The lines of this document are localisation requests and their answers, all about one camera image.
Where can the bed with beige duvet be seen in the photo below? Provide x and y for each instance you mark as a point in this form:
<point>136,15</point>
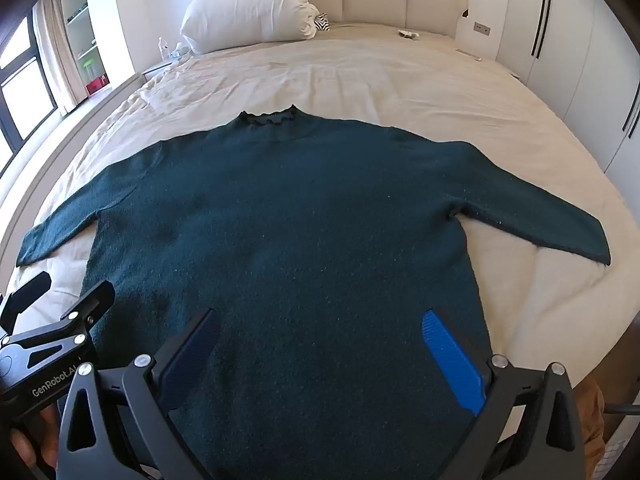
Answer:
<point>350,75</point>

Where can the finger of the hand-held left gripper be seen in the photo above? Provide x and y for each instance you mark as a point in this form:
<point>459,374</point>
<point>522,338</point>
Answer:
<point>92,302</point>
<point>30,292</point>

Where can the flat white item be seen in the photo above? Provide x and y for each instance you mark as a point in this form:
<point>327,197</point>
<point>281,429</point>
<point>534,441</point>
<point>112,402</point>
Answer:
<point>469,54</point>

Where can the white wardrobe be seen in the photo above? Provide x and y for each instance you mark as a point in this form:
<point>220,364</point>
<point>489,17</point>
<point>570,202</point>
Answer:
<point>585,35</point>

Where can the green item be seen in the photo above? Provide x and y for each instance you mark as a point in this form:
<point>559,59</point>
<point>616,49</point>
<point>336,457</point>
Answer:
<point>90,63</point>

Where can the person's brown trouser leg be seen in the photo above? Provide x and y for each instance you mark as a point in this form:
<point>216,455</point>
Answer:
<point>592,415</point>

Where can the black and white striped cloth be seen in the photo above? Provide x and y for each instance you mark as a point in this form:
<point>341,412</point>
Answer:
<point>322,22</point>

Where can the wall socket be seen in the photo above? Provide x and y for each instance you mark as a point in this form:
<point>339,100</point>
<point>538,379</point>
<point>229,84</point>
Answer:
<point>482,28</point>

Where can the window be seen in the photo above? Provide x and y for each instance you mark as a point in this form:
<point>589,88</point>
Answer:
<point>25,90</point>

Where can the tissue pack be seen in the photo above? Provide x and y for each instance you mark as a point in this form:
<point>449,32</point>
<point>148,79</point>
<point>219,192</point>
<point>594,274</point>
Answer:
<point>181,51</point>

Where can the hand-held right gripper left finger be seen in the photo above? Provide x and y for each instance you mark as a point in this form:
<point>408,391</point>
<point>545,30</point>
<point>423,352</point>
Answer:
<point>190,355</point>

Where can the beige curtain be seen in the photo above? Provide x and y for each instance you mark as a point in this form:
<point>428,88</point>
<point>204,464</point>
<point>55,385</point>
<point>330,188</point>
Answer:
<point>57,50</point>

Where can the dark green sweater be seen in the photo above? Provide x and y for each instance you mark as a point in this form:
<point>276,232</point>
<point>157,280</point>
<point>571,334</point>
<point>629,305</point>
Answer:
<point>310,235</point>

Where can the red box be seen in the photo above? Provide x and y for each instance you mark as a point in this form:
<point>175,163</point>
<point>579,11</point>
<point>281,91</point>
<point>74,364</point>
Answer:
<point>96,85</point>

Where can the white nightstand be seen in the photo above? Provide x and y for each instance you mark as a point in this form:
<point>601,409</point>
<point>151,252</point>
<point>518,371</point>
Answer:
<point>160,67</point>

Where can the white window ledge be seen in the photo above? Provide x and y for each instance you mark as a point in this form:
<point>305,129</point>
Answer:
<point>65,135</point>

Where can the white pillow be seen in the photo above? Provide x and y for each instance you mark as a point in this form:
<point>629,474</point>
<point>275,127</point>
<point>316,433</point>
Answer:
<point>250,5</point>

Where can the person's left hand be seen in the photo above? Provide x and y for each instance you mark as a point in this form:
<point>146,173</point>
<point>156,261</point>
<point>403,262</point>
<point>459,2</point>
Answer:
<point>40,435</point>

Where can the white open shelf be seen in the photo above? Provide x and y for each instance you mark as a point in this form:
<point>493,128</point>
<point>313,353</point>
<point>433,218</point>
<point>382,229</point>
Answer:
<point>85,25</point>

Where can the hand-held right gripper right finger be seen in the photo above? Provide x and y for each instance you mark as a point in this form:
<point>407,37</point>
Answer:
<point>450,365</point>

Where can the small white item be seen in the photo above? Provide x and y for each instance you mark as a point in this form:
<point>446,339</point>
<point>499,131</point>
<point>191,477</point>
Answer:
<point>407,33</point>

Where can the clear water bottle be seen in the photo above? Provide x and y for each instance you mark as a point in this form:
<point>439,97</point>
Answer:
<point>162,49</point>

